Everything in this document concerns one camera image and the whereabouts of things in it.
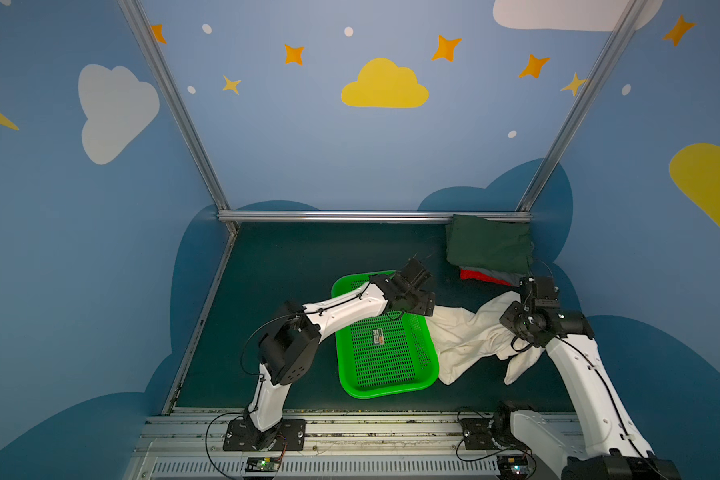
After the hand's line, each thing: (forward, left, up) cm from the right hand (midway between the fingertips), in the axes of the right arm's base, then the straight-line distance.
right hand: (518, 317), depth 78 cm
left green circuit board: (-35, +64, -15) cm, 75 cm away
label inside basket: (-1, +37, -15) cm, 40 cm away
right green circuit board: (-31, +3, -17) cm, 36 cm away
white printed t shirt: (+1, +11, -15) cm, 19 cm away
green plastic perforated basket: (-6, +34, -16) cm, 38 cm away
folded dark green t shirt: (+37, +2, -11) cm, 39 cm away
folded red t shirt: (+24, +6, -14) cm, 28 cm away
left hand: (+5, +23, -4) cm, 24 cm away
